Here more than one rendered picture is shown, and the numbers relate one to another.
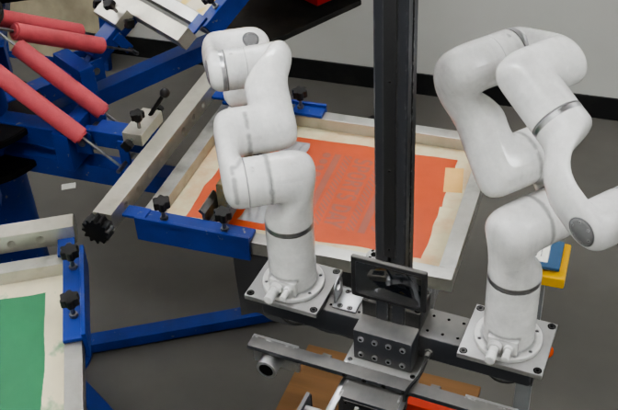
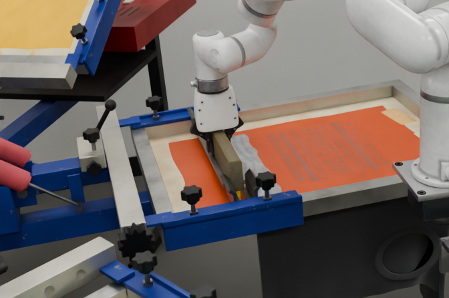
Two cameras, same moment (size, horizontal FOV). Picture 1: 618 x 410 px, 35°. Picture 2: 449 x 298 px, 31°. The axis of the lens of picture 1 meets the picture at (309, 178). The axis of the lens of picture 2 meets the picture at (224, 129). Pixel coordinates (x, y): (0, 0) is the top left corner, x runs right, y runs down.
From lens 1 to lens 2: 1.36 m
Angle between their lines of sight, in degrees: 30
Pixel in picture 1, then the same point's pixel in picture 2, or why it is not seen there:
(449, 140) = (363, 93)
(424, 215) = (409, 141)
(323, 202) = (314, 163)
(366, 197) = (345, 147)
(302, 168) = not seen: outside the picture
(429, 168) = (368, 116)
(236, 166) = (424, 18)
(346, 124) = (265, 109)
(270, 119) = not seen: outside the picture
